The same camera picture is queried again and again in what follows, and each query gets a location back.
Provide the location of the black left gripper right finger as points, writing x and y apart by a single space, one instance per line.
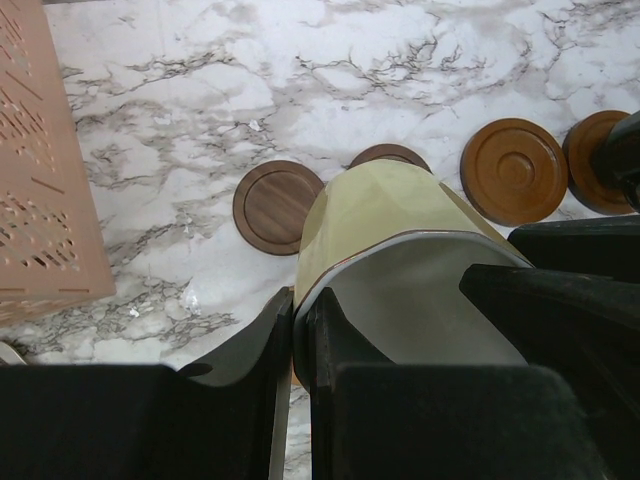
374 419

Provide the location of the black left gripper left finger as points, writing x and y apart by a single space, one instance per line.
223 416

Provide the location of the brown ringed wooden saucer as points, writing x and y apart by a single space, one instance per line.
514 172

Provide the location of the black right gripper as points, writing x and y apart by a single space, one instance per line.
576 311

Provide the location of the white cream cup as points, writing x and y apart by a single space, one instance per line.
392 243

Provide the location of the peach plastic file organizer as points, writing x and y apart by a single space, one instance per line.
52 250

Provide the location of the dark brown wooden coaster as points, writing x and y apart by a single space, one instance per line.
391 152

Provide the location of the silver metal tray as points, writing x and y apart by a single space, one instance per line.
9 356

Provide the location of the dark walnut coaster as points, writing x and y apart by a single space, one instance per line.
271 203

